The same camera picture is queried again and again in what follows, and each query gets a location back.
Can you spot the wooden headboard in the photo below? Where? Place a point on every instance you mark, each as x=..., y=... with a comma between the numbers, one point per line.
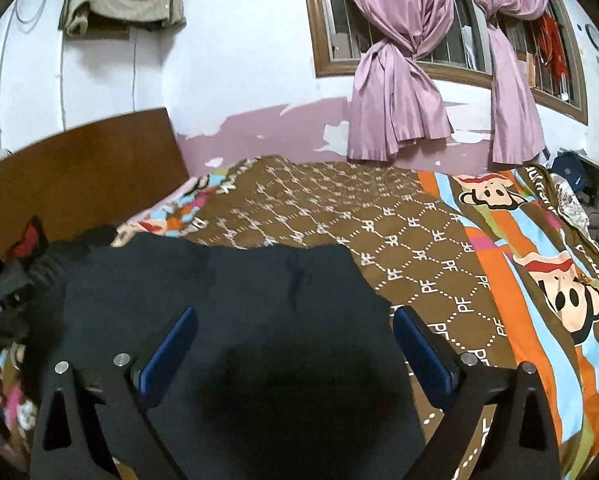
x=79, y=175

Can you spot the large black garment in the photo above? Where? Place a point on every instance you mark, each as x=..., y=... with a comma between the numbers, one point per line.
x=259, y=300

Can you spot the grey patterned cloth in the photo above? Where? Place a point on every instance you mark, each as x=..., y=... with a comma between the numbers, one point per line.
x=574, y=205

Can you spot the red hanging clothes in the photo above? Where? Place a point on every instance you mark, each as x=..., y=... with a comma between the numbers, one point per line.
x=554, y=50

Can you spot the wooden window frame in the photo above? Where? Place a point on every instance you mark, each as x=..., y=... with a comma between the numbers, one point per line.
x=313, y=20

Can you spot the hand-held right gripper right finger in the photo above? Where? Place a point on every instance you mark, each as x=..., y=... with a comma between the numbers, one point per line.
x=422, y=360

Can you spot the pile of dark clothes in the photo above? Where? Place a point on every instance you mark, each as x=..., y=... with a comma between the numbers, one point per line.
x=29, y=240

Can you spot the pink tied curtain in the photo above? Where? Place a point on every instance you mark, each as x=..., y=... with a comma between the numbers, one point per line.
x=394, y=100
x=512, y=100

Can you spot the printed cartoon bedsheet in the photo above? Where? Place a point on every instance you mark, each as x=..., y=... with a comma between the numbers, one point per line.
x=359, y=200

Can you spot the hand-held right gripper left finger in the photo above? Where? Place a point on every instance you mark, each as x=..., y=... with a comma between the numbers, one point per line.
x=169, y=355

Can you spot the dark blue bag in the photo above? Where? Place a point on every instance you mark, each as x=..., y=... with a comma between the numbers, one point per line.
x=569, y=165

